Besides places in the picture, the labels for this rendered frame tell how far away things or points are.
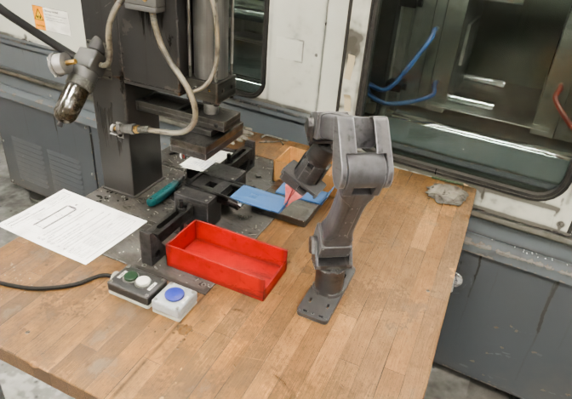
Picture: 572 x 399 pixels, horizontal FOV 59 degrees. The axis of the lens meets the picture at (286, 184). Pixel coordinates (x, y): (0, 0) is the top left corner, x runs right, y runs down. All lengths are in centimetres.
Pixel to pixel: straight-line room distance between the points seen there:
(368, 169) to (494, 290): 115
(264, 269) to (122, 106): 55
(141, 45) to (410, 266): 82
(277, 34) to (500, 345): 138
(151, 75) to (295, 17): 70
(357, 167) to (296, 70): 103
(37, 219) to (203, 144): 49
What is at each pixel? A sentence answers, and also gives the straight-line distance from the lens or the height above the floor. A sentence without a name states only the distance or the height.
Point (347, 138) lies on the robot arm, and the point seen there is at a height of 131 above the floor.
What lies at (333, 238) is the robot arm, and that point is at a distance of 101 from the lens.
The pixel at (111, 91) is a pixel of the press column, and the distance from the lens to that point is 135.
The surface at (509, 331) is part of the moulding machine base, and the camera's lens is 202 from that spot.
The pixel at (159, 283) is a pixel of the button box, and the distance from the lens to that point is 111.
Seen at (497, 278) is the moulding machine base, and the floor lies 57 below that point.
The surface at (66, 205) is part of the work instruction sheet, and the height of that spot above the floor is 90.
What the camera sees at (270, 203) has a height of 99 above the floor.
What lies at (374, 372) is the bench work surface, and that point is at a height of 90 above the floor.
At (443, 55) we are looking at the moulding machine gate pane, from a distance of 161.
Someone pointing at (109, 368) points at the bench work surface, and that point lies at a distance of 101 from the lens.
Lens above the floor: 165
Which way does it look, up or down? 30 degrees down
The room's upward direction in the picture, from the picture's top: 5 degrees clockwise
